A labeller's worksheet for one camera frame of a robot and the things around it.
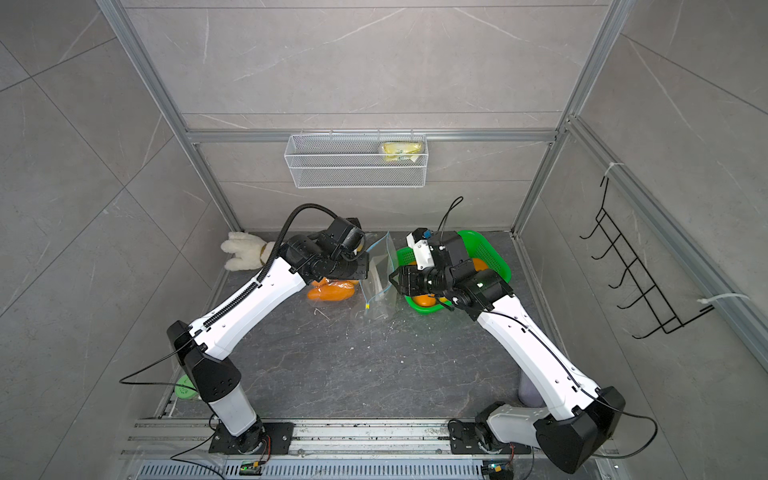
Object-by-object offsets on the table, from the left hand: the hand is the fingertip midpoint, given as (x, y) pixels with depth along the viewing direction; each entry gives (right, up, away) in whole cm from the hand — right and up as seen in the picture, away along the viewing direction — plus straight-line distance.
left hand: (367, 263), depth 76 cm
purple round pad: (+43, -35, +2) cm, 56 cm away
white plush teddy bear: (-43, +3, +25) cm, 50 cm away
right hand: (+9, -3, -5) cm, 10 cm away
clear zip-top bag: (+2, -7, +10) cm, 13 cm away
